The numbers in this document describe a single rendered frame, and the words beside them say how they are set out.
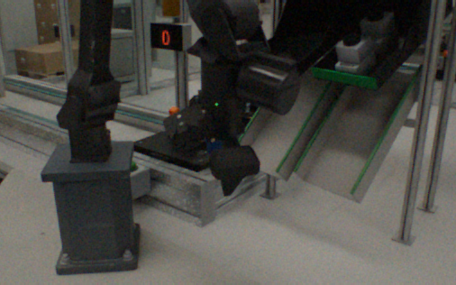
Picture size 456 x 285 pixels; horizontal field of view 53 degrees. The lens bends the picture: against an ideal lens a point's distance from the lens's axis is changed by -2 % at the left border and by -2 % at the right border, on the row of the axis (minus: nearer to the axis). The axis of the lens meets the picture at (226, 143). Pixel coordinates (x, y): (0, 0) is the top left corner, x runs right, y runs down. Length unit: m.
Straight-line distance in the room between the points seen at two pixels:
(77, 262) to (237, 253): 0.30
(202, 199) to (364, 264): 0.34
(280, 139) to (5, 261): 0.59
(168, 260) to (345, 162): 0.38
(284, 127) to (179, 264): 0.35
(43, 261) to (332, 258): 0.55
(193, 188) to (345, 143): 0.32
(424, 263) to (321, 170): 0.26
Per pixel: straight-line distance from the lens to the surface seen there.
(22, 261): 0.97
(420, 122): 0.92
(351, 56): 0.81
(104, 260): 0.88
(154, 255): 0.92
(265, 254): 0.91
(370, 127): 0.91
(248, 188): 1.11
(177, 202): 1.02
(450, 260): 0.99
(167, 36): 1.31
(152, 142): 1.17
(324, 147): 0.93
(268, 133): 0.98
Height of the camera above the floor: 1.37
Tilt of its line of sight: 20 degrees down
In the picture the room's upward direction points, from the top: straight up
